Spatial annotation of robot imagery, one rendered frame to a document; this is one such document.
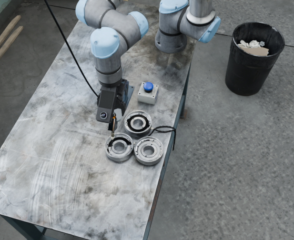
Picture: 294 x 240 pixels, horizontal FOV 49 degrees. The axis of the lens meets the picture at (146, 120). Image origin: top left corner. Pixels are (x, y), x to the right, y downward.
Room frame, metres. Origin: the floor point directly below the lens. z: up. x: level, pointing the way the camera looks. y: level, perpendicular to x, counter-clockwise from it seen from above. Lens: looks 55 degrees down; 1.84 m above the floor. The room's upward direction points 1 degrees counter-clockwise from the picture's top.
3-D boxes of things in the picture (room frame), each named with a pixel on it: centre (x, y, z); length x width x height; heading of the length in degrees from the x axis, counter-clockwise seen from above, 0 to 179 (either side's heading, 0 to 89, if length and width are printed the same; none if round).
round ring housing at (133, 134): (0.70, 0.03, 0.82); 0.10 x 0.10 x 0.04
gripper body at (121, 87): (0.67, 0.11, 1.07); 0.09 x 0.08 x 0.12; 165
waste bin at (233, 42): (1.63, -0.73, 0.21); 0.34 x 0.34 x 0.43
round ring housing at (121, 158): (0.60, 0.10, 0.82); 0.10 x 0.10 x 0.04
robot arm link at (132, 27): (0.75, 0.06, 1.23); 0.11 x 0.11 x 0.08; 53
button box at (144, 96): (0.86, -0.01, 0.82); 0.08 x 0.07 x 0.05; 164
